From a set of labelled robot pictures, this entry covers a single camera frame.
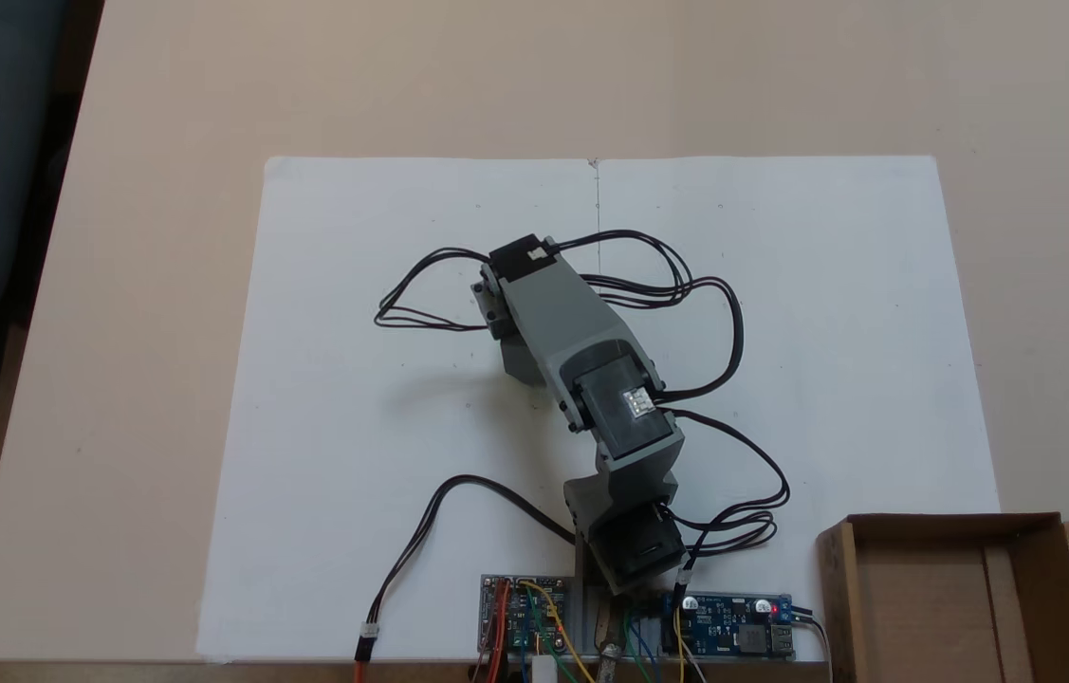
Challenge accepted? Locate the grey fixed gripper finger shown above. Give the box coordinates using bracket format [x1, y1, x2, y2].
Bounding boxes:
[498, 327, 551, 388]

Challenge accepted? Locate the white paper sheet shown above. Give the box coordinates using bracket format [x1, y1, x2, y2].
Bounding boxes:
[195, 156, 602, 663]
[595, 155, 1002, 663]

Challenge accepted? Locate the motor driver circuit board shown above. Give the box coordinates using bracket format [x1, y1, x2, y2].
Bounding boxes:
[479, 573, 584, 657]

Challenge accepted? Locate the metal table clamp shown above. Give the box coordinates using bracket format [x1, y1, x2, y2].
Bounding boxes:
[591, 596, 628, 683]

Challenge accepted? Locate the blue power circuit board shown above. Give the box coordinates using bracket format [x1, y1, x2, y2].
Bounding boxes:
[656, 592, 795, 660]

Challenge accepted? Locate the brown cardboard box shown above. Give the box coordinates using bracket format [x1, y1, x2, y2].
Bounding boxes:
[816, 512, 1069, 683]

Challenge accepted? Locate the thin black servo wire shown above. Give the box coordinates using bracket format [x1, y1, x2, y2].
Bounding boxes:
[656, 407, 792, 572]
[548, 229, 746, 400]
[372, 248, 498, 334]

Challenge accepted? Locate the black power lead wire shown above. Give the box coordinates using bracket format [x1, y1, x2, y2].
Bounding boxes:
[365, 473, 584, 640]

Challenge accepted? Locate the yellow wire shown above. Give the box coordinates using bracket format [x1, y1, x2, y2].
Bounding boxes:
[517, 577, 598, 683]

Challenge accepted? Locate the orange wire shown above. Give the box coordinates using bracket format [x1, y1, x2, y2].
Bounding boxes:
[352, 581, 511, 683]

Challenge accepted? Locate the blue wire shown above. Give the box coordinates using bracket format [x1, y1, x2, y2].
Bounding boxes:
[631, 618, 664, 683]

